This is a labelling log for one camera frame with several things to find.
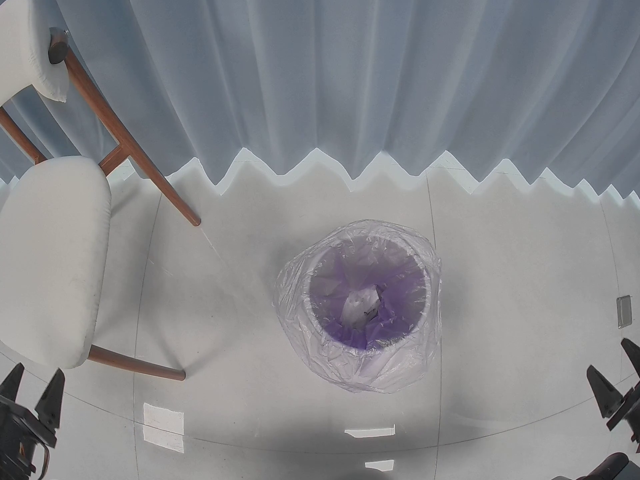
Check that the white paper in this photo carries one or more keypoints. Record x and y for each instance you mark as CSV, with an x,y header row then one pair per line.
x,y
357,308

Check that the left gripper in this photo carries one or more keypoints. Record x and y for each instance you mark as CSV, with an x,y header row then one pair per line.
x,y
20,425

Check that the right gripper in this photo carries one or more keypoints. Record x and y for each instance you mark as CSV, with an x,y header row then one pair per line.
x,y
627,408

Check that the purple plastic bag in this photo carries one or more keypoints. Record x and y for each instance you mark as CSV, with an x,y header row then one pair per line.
x,y
330,273

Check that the white trash bin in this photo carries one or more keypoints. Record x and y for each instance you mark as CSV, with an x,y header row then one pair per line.
x,y
367,354

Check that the white curtain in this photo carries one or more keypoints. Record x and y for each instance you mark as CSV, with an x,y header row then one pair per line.
x,y
350,43

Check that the white cushioned wooden chair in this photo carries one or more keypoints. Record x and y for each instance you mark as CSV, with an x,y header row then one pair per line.
x,y
55,248

